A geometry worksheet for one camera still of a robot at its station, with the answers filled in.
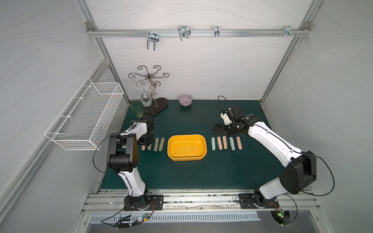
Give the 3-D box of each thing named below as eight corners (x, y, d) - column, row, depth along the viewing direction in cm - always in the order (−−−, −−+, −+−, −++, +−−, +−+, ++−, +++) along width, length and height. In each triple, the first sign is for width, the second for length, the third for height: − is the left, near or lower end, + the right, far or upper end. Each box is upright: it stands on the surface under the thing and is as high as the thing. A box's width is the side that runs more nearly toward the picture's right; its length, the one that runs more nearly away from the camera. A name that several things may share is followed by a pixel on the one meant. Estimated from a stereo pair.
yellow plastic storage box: (166, 161, 89) (165, 157, 85) (169, 138, 100) (168, 134, 95) (207, 161, 90) (208, 157, 85) (205, 139, 100) (206, 134, 95)
